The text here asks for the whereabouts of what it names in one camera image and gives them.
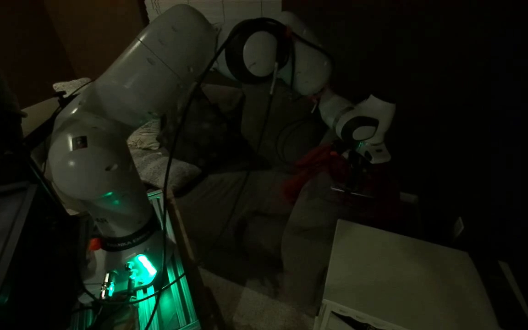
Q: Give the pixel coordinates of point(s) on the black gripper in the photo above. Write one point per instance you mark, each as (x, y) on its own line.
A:
(358, 162)

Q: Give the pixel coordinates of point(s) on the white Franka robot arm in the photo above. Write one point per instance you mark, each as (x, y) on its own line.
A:
(154, 66)

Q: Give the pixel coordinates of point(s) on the red cloth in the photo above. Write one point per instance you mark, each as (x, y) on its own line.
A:
(312, 165)

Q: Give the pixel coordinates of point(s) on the white carved side table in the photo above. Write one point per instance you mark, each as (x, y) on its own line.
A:
(398, 275)

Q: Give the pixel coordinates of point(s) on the gray sofa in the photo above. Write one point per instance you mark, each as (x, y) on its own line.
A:
(233, 213)

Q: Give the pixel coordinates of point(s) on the dark patterned pillow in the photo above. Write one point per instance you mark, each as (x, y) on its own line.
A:
(206, 130)

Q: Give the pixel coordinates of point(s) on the white pillow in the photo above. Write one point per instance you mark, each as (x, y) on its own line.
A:
(154, 165)

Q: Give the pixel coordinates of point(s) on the small red cap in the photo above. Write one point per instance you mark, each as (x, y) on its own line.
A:
(96, 244)

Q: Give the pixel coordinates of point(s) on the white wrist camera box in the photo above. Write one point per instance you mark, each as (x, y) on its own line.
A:
(378, 152)

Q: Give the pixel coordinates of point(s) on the green lit robot mount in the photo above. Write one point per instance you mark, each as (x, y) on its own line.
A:
(154, 305)

